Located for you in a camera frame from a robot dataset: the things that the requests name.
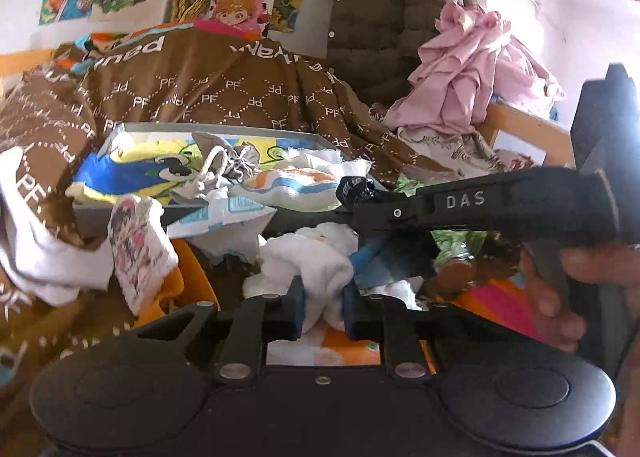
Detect dark blue sock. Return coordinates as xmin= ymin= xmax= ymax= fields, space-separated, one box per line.
xmin=337 ymin=176 xmax=436 ymax=289

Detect cartoon printed small cloth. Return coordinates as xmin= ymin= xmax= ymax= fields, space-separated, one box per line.
xmin=110 ymin=194 xmax=179 ymax=315

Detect pink-bordered character drawing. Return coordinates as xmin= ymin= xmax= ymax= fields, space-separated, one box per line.
xmin=209 ymin=0 xmax=275 ymax=35

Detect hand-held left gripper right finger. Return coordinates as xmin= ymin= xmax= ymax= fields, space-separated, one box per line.
xmin=342 ymin=283 xmax=506 ymax=385

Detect brown patterned blanket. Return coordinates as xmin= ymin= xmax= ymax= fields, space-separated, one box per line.
xmin=0 ymin=24 xmax=566 ymax=457

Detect person's right hand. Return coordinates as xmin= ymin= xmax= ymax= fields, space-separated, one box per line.
xmin=520 ymin=242 xmax=640 ymax=355

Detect brown quilted jacket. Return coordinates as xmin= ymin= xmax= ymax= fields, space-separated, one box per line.
xmin=326 ymin=0 xmax=481 ymax=108

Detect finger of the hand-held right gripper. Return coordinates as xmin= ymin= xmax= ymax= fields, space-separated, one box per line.
xmin=350 ymin=190 xmax=436 ymax=240

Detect orange cup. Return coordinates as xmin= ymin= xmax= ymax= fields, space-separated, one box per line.
xmin=132 ymin=237 xmax=221 ymax=330

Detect grey and white garment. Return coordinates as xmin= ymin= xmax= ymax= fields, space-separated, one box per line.
xmin=0 ymin=147 xmax=113 ymax=308

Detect pink cloth garment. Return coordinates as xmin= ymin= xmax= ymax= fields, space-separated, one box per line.
xmin=385 ymin=2 xmax=568 ymax=135

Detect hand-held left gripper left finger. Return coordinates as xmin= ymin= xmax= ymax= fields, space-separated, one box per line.
xmin=132 ymin=277 xmax=307 ymax=385

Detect grey tray with painted lining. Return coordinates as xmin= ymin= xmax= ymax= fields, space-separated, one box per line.
xmin=72 ymin=121 xmax=346 ymax=238

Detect wooden bed frame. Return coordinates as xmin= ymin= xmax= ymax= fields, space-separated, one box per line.
xmin=0 ymin=50 xmax=576 ymax=168

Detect white fluffy towel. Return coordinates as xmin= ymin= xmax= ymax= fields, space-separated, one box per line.
xmin=243 ymin=222 xmax=418 ymax=338

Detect white orange blue striped cloth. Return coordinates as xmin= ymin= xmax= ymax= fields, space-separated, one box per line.
xmin=240 ymin=150 xmax=373 ymax=213

